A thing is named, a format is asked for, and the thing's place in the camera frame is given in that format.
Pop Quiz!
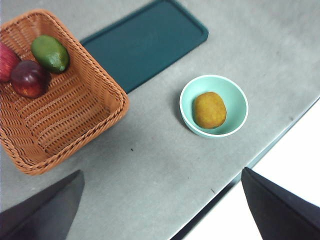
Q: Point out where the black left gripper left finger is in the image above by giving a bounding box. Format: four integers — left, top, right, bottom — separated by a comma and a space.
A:
0, 169, 85, 240

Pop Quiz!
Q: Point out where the red apple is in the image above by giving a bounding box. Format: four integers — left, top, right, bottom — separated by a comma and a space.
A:
0, 42, 22, 83

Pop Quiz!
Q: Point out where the brown wicker basket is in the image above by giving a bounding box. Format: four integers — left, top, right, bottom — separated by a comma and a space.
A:
0, 8, 131, 176

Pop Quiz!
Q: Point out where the teal ribbed bowl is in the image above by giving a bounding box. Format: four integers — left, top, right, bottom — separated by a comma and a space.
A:
179, 74, 249, 139

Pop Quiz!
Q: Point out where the dark purple plum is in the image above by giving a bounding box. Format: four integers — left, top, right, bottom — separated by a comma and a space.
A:
10, 59, 52, 99

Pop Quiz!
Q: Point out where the brown kiwifruit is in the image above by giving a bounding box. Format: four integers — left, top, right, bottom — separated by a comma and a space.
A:
191, 91, 228, 130

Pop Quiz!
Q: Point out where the green avocado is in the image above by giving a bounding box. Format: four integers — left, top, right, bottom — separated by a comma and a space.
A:
30, 34, 71, 74

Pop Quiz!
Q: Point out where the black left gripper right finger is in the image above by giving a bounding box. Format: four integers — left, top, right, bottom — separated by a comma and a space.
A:
241, 166, 320, 240

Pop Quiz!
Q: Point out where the dark green rectangular tray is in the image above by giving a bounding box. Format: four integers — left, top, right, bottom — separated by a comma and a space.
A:
79, 0, 210, 95

